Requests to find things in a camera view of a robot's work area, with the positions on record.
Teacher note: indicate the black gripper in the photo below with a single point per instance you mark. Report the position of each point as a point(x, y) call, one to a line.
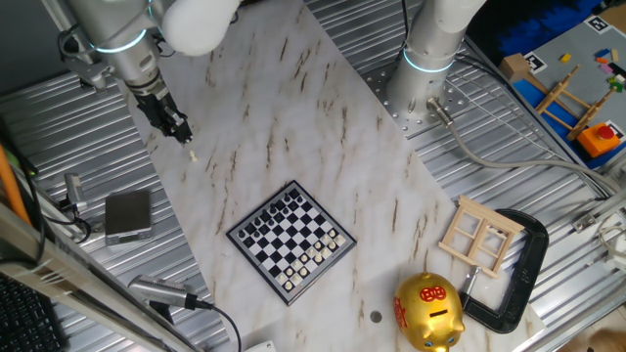
point(156, 110)

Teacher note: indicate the cream white chess piece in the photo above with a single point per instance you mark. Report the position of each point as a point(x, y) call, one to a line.
point(193, 156)

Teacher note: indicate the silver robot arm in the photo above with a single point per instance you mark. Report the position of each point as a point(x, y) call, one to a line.
point(117, 34)

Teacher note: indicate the black white chessboard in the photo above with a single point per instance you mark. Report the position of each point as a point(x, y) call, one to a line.
point(281, 244)

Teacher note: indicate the silver digital scale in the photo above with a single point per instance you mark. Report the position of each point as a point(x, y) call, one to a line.
point(128, 212)

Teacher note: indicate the orange pole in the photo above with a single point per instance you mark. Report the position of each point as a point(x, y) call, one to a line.
point(11, 188)

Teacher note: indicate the black keyboard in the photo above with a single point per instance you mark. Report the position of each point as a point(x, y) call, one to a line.
point(24, 322)

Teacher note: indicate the silver coin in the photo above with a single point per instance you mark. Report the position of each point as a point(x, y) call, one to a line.
point(375, 316)

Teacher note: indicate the golden piggy bank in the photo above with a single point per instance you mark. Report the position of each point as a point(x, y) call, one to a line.
point(430, 313)

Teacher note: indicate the wooden cube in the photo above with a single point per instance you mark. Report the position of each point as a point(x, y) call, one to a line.
point(513, 68)

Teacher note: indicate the paper fiducial tag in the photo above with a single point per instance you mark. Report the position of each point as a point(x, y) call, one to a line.
point(617, 129)
point(597, 23)
point(535, 62)

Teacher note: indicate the blue board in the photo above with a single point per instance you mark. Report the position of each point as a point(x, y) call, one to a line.
point(548, 132)

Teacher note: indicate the blue foam sheet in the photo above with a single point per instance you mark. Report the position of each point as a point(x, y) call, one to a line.
point(538, 29)

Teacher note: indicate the black C-clamp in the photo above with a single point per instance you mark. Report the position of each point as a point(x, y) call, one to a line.
point(538, 254)

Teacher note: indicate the yellow toy brick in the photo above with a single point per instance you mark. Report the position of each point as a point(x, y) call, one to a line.
point(565, 57)

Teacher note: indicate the grey brick baseplate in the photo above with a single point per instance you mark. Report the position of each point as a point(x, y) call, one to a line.
point(577, 49)

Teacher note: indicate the orange box with red button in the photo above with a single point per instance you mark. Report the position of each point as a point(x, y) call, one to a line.
point(594, 142)

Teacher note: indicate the blue toy brick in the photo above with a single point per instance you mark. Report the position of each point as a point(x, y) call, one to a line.
point(602, 52)

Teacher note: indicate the pink toy brick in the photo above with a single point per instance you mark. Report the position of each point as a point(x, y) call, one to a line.
point(606, 68)

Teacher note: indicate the green toy brick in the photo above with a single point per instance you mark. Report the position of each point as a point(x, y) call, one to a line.
point(616, 87)

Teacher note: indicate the cream toy brick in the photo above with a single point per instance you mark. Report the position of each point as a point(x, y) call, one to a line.
point(614, 55)

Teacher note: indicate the white power adapter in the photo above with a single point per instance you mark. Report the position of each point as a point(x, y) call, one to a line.
point(618, 259)

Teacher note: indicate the wrist camera on silver bracket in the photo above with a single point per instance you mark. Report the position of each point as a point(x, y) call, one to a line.
point(90, 73)

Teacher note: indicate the small silver camera on mount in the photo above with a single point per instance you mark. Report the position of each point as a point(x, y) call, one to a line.
point(74, 188)

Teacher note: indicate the silver finned camera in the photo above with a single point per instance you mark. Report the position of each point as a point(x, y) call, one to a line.
point(156, 291)

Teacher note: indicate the white camera pole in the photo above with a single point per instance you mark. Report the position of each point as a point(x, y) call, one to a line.
point(53, 11)

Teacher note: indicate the aluminium frame bar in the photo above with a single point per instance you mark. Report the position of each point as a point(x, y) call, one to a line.
point(73, 276)

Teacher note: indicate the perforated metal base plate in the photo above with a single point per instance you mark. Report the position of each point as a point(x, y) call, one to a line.
point(386, 98)

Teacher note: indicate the wooden window frame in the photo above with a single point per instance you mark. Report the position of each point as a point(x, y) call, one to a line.
point(491, 213)

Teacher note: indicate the wooden easel frame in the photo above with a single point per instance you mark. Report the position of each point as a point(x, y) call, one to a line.
point(557, 90)

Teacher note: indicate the metal corner bracket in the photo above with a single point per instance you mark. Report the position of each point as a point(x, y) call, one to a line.
point(584, 222)

